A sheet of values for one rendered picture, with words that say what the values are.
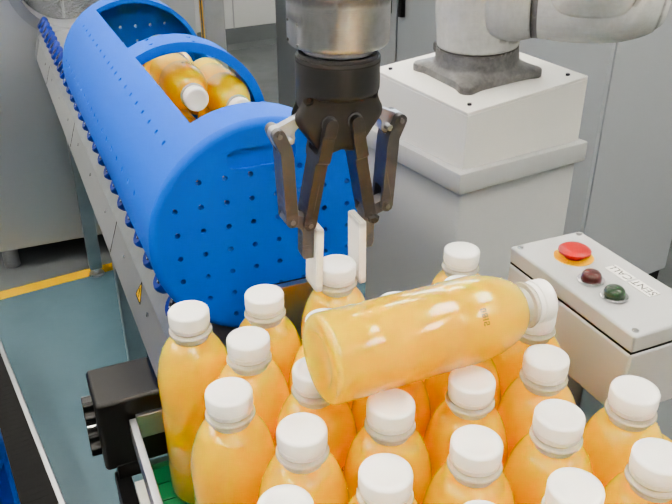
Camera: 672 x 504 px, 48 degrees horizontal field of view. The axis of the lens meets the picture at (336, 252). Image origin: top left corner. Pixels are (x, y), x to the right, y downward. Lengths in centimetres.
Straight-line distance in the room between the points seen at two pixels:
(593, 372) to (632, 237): 207
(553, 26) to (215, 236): 74
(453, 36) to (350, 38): 81
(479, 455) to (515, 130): 93
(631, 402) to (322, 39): 38
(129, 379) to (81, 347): 188
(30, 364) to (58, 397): 22
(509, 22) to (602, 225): 142
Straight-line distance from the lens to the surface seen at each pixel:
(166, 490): 88
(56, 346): 277
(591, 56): 251
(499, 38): 143
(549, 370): 67
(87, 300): 300
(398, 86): 149
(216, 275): 95
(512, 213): 150
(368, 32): 65
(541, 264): 87
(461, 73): 145
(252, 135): 89
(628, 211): 281
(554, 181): 156
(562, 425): 62
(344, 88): 66
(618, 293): 82
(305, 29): 65
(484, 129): 138
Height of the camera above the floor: 151
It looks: 28 degrees down
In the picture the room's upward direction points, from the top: straight up
